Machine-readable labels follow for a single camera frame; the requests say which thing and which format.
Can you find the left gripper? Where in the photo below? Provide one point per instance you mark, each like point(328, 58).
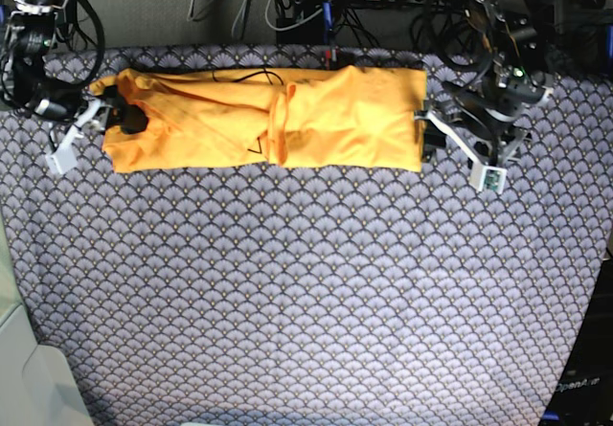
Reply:
point(489, 114)

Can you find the yellow T-shirt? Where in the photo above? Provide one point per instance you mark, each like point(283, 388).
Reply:
point(293, 118)

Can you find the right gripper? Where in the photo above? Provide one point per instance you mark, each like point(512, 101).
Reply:
point(27, 89)

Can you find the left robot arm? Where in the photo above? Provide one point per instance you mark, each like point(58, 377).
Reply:
point(496, 43)

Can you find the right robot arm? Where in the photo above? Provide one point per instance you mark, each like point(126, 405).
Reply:
point(31, 29)

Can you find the white plastic bin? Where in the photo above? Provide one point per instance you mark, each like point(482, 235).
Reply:
point(37, 385)

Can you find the black OpenArm box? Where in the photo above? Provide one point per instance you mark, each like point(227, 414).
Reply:
point(583, 395)

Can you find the blue fan-patterned tablecloth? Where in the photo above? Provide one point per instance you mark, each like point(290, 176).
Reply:
point(331, 296)

